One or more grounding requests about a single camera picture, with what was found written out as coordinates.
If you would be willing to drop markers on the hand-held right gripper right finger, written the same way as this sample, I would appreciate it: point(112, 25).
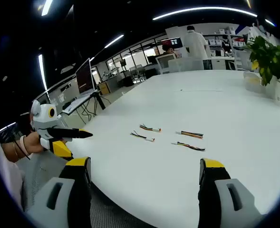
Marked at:
point(225, 204)

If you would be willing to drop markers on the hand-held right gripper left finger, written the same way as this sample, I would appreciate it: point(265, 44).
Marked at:
point(59, 202)

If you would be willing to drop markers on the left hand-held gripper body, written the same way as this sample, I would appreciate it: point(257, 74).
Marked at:
point(43, 121)

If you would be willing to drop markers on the person's left hand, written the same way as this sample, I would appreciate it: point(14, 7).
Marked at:
point(34, 142)

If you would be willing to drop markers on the grey mesh office chair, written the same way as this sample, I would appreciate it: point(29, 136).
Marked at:
point(40, 171)

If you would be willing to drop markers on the pink wristband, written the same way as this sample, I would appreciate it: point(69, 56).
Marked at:
point(22, 143)

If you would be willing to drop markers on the person in pink shirt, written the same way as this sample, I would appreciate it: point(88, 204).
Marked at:
point(4, 180)

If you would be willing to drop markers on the wooden cabinet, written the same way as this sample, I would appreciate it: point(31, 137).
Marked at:
point(104, 88)

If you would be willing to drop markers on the white office chair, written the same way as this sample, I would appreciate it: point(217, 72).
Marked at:
point(166, 63)

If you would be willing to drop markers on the white plant pot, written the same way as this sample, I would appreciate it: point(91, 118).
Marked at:
point(276, 91)

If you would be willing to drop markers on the clear plastic box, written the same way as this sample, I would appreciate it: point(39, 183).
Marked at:
point(252, 82)

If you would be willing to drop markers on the desktop monitor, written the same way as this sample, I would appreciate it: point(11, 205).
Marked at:
point(175, 41)

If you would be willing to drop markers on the green potted plant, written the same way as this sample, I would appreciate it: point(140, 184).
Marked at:
point(270, 57)

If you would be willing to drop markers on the storage shelves with boxes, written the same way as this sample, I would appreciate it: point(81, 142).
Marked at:
point(221, 40)

